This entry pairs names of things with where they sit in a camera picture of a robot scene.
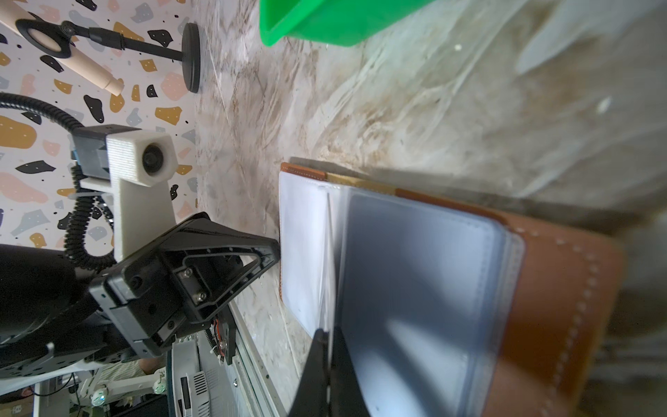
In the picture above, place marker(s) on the white plastic card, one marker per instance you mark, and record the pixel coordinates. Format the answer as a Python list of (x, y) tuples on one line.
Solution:
[(307, 237)]

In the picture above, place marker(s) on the green plastic card tray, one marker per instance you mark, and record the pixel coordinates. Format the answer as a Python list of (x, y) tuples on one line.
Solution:
[(338, 22)]

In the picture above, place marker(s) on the beige microphone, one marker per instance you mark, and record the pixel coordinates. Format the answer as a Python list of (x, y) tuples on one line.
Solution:
[(52, 41)]

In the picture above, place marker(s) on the brown leather card holder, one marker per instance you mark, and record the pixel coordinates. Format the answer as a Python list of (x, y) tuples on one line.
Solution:
[(450, 309)]

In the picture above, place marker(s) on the black microphone stand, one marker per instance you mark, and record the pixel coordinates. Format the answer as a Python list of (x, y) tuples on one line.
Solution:
[(189, 55)]

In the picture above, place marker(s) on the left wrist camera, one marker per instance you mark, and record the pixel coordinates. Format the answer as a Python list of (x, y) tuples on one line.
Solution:
[(132, 167)]

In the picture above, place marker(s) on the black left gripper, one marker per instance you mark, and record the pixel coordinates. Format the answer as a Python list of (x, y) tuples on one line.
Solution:
[(54, 315)]

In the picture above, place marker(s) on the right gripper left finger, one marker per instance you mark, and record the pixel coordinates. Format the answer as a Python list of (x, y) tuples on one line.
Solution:
[(311, 399)]

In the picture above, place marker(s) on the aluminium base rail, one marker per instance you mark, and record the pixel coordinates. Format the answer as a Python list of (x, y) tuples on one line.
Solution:
[(202, 383)]

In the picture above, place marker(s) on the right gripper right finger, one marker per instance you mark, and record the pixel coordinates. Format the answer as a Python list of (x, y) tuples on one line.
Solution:
[(345, 393)]

